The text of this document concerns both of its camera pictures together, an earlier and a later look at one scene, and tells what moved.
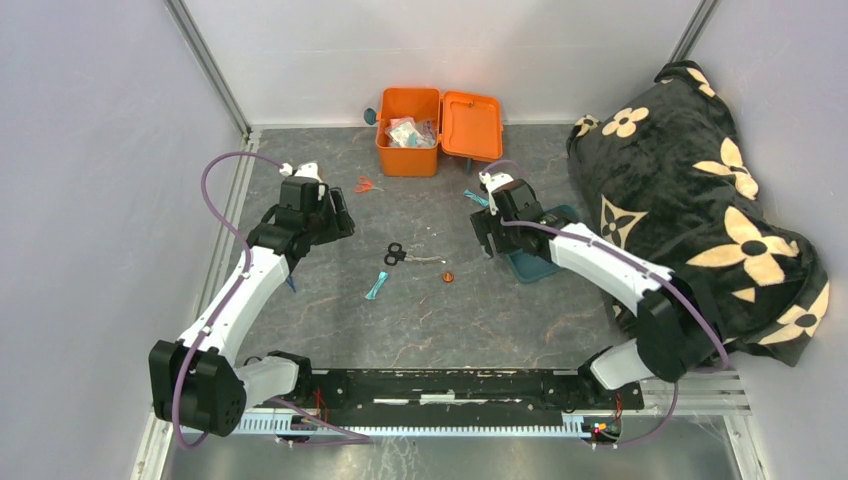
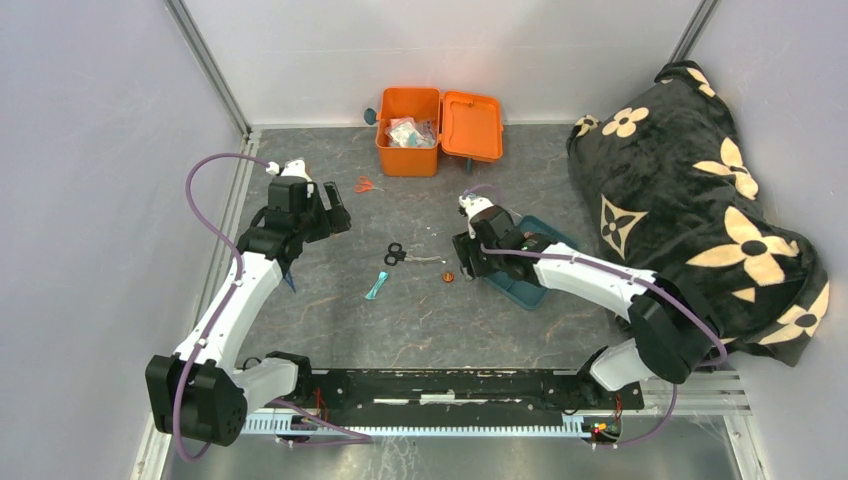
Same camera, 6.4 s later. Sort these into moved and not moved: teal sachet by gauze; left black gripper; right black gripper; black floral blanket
Moved: right black gripper
Not moved: black floral blanket; teal sachet by gauze; left black gripper
